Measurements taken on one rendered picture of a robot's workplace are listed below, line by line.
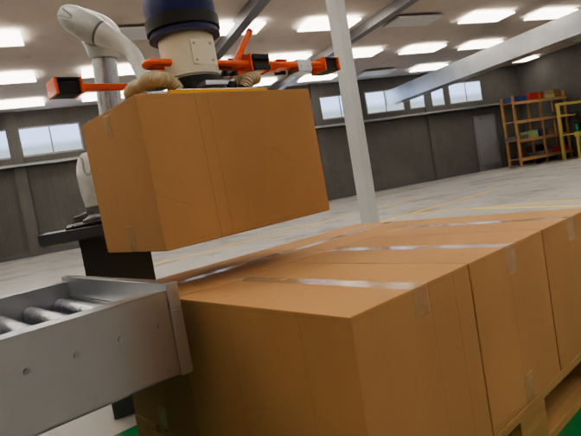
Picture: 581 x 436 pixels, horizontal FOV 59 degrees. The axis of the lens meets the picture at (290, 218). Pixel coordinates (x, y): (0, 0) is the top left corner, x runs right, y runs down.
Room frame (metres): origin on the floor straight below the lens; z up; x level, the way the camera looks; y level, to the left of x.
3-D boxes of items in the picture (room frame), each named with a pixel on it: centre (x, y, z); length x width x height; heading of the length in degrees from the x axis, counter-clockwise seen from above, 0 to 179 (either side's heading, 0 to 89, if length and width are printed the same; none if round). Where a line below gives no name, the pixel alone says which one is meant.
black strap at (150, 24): (1.62, 0.23, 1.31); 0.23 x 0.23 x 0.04
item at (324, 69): (2.00, -0.23, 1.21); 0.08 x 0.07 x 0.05; 131
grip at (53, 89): (1.62, 0.62, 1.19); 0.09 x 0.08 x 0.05; 41
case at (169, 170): (1.63, 0.23, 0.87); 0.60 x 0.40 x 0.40; 130
